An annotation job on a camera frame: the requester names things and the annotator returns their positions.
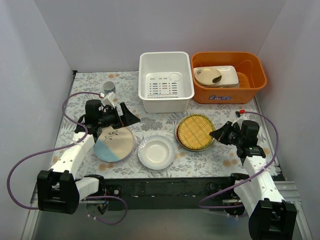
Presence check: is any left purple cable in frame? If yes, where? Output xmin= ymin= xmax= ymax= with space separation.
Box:
xmin=6 ymin=91 xmax=128 ymax=225

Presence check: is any white plastic bin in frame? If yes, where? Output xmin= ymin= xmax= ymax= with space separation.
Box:
xmin=138 ymin=51 xmax=195 ymax=114

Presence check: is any cream plate with flower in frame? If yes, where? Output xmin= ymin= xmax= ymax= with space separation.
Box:
xmin=193 ymin=67 xmax=222 ymax=86

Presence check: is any grey ceramic cup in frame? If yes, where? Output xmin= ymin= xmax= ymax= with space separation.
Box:
xmin=102 ymin=81 xmax=116 ymax=95

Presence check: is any beige and blue plate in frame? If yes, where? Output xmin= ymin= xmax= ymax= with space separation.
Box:
xmin=93 ymin=126 xmax=135 ymax=163

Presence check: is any white scalloped plate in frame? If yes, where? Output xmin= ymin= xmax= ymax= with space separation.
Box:
xmin=137 ymin=135 xmax=175 ymax=171

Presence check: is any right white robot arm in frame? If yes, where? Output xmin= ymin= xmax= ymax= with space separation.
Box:
xmin=210 ymin=120 xmax=297 ymax=240

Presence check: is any round woven bamboo mat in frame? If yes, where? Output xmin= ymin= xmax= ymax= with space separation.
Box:
xmin=179 ymin=117 xmax=216 ymax=149

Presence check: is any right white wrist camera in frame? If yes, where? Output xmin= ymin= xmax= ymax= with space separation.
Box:
xmin=231 ymin=109 xmax=248 ymax=128

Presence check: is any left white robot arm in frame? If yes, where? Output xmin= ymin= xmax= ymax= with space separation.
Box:
xmin=37 ymin=99 xmax=141 ymax=214

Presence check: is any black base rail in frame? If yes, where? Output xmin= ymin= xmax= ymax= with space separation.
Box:
xmin=87 ymin=173 xmax=249 ymax=211

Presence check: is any white perforated drain tray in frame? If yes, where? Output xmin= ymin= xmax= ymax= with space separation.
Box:
xmin=141 ymin=72 xmax=186 ymax=99

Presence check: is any orange plastic bin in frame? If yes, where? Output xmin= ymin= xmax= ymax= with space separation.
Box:
xmin=191 ymin=51 xmax=267 ymax=104

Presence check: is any white rectangular dish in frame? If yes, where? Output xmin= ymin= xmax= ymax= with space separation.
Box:
xmin=200 ymin=65 xmax=240 ymax=88

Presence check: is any floral table mat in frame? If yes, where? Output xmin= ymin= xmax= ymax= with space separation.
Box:
xmin=47 ymin=70 xmax=259 ymax=180

